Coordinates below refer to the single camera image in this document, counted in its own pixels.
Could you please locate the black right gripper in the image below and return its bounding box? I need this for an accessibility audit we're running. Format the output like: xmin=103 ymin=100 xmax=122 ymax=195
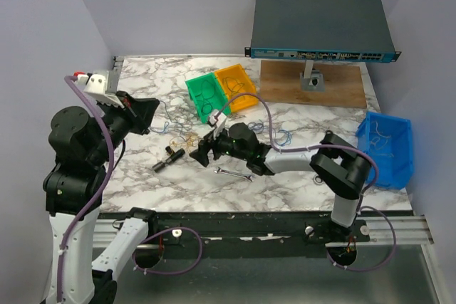
xmin=190 ymin=123 xmax=249 ymax=167

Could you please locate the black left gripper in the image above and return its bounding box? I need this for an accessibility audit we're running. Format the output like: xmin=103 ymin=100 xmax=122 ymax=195
xmin=90 ymin=88 xmax=161 ymax=164

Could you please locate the yellow cable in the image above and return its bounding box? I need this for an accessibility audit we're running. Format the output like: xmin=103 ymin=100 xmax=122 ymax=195
xmin=170 ymin=132 xmax=201 ymax=152
xmin=366 ymin=120 xmax=395 ymax=157

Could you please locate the blue cable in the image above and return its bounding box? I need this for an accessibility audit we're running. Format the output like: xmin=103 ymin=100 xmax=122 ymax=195
xmin=149 ymin=100 xmax=200 ymax=145
xmin=222 ymin=75 xmax=247 ymax=100

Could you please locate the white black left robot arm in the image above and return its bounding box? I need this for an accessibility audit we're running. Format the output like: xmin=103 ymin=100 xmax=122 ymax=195
xmin=43 ymin=106 xmax=158 ymax=303

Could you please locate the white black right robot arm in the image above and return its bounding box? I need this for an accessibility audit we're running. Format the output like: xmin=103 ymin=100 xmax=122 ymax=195
xmin=190 ymin=123 xmax=379 ymax=241

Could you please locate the black pipe fitting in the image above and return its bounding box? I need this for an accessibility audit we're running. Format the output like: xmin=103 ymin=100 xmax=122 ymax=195
xmin=152 ymin=146 xmax=185 ymax=172

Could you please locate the small open-end wrench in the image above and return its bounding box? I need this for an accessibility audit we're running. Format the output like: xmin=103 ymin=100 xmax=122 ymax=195
xmin=214 ymin=167 xmax=256 ymax=182

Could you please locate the green plastic bin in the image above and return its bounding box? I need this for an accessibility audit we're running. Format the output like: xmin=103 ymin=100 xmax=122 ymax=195
xmin=185 ymin=73 xmax=227 ymax=124

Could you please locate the orange plastic bin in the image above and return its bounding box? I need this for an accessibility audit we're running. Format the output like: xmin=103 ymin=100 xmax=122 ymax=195
xmin=214 ymin=64 xmax=259 ymax=112

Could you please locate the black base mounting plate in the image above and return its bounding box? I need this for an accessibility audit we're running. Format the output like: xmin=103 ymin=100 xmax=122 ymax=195
xmin=148 ymin=211 xmax=370 ymax=260

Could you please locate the brown wooden board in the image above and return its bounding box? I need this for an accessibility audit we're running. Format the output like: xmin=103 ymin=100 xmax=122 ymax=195
xmin=259 ymin=60 xmax=367 ymax=109

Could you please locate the silver ratchet wrench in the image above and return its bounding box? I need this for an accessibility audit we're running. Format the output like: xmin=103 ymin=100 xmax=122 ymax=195
xmin=313 ymin=175 xmax=323 ymax=184

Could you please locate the grey metal stand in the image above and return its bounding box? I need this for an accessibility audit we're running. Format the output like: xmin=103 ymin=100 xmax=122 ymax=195
xmin=299 ymin=61 xmax=325 ymax=92

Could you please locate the blue plastic bin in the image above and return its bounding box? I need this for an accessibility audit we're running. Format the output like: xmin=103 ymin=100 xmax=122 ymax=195
xmin=356 ymin=111 xmax=414 ymax=190

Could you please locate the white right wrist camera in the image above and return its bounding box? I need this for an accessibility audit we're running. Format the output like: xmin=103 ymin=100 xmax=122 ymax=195
xmin=207 ymin=109 xmax=227 ymax=139

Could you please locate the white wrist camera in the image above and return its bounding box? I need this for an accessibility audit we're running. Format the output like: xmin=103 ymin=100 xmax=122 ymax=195
xmin=73 ymin=70 xmax=124 ymax=108
xmin=207 ymin=109 xmax=227 ymax=139

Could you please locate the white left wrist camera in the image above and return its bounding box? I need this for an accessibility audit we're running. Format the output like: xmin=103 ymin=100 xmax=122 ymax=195
xmin=73 ymin=70 xmax=124 ymax=108

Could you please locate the grey network switch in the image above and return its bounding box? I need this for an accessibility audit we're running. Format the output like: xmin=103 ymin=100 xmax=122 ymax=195
xmin=244 ymin=0 xmax=400 ymax=63

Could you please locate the aluminium frame rail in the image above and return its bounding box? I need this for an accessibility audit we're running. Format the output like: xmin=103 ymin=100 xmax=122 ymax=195
xmin=356 ymin=215 xmax=434 ymax=246

